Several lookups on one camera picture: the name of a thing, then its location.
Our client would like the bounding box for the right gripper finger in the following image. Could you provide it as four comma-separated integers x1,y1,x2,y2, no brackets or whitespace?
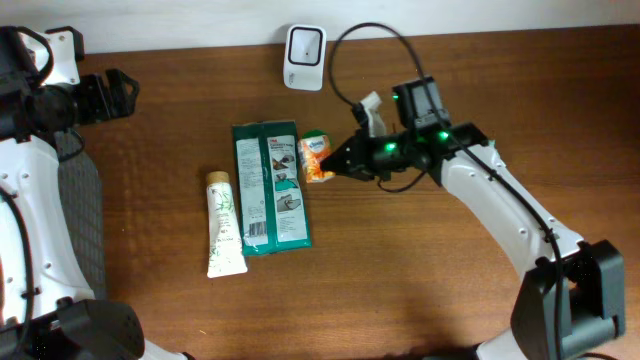
333,134,361,156
320,149,358,178

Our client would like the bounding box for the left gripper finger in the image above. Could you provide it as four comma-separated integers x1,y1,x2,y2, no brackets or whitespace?
105,69,140,100
110,97,136,119

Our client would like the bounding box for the orange tissue pack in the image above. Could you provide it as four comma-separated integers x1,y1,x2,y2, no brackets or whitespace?
298,134,336,183

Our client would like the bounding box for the green lid jar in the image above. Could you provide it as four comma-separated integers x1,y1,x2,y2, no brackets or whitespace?
302,129,331,140

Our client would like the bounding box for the green wipes pack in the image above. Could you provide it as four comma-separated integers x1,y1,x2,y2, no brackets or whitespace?
232,121,312,256

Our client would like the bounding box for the white cream tube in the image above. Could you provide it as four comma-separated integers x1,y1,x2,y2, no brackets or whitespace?
206,171,248,278

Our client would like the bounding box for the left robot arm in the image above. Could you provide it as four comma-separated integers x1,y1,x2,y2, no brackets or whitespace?
1,26,170,359

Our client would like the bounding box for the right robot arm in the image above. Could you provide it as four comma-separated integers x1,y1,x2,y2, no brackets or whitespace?
321,76,626,359

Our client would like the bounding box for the white barcode scanner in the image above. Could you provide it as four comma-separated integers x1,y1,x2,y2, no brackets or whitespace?
283,24,327,92

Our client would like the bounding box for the grey plastic mesh basket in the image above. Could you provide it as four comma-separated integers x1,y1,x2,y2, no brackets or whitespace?
58,152,107,300

